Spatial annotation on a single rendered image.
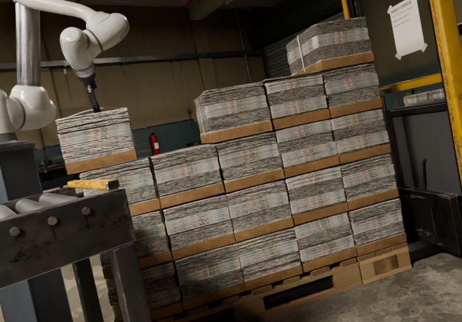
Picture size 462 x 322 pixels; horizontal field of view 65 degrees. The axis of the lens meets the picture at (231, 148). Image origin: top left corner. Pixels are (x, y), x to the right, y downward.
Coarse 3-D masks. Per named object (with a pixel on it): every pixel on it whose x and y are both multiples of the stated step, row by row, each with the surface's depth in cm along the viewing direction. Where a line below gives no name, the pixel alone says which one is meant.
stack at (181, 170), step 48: (240, 144) 166; (288, 144) 171; (96, 192) 151; (144, 192) 156; (240, 192) 165; (288, 192) 172; (336, 192) 176; (144, 240) 155; (192, 240) 161; (288, 240) 171; (336, 240) 177; (192, 288) 160; (288, 288) 171; (336, 288) 177
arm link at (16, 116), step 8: (0, 96) 158; (8, 96) 164; (0, 104) 157; (8, 104) 161; (16, 104) 165; (0, 112) 157; (8, 112) 160; (16, 112) 164; (0, 120) 156; (8, 120) 160; (16, 120) 164; (0, 128) 156; (8, 128) 159; (16, 128) 166
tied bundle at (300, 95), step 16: (288, 80) 170; (304, 80) 172; (320, 80) 174; (272, 96) 169; (288, 96) 171; (304, 96) 173; (320, 96) 174; (272, 112) 168; (288, 112) 170; (304, 112) 173
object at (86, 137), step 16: (112, 112) 152; (64, 128) 147; (80, 128) 149; (96, 128) 151; (112, 128) 153; (128, 128) 155; (64, 144) 149; (80, 144) 151; (96, 144) 152; (112, 144) 154; (128, 144) 156; (80, 160) 151
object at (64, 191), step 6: (48, 192) 117; (54, 192) 118; (60, 192) 119; (66, 192) 120; (72, 192) 121; (24, 198) 113; (30, 198) 114; (36, 198) 115; (6, 204) 110; (12, 204) 111; (12, 210) 111
